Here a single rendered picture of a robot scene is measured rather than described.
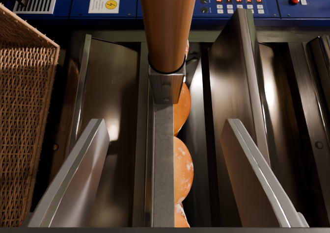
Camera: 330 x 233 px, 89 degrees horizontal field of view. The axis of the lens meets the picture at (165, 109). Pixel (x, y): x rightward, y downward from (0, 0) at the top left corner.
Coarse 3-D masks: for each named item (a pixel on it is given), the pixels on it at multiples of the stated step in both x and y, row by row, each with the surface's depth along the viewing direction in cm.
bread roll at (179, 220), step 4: (176, 212) 23; (176, 216) 22; (180, 216) 23; (176, 220) 22; (180, 220) 22; (184, 220) 22; (176, 224) 21; (180, 224) 21; (184, 224) 22; (188, 224) 23
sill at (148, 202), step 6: (150, 90) 55; (150, 96) 54; (150, 102) 53; (150, 108) 53; (150, 114) 52; (150, 120) 52; (150, 126) 51; (150, 132) 51; (150, 138) 50; (150, 144) 50; (150, 150) 49; (150, 156) 49; (150, 162) 48; (150, 168) 48; (150, 174) 48; (150, 180) 47; (150, 186) 47; (150, 192) 46; (144, 198) 46; (150, 198) 46; (144, 204) 46; (150, 204) 46; (144, 210) 45; (150, 210) 45; (144, 216) 45; (150, 216) 45; (144, 222) 44; (150, 222) 44
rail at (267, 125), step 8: (248, 16) 45; (248, 24) 44; (256, 40) 43; (256, 48) 42; (256, 56) 42; (256, 64) 41; (256, 72) 40; (264, 88) 39; (264, 96) 39; (264, 104) 38; (264, 112) 38; (264, 120) 37; (264, 128) 37; (272, 128) 37; (272, 136) 36; (272, 144) 36; (272, 152) 35; (272, 160) 35; (272, 168) 34; (280, 176) 34; (280, 184) 34
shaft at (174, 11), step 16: (144, 0) 8; (160, 0) 8; (176, 0) 8; (192, 0) 8; (144, 16) 9; (160, 16) 8; (176, 16) 9; (160, 32) 10; (176, 32) 10; (160, 48) 11; (176, 48) 11; (160, 64) 13; (176, 64) 13
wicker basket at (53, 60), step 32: (0, 32) 48; (32, 32) 47; (0, 64) 49; (0, 96) 47; (32, 96) 49; (0, 128) 45; (32, 128) 47; (0, 160) 44; (32, 160) 45; (0, 192) 42; (32, 192) 44; (0, 224) 40
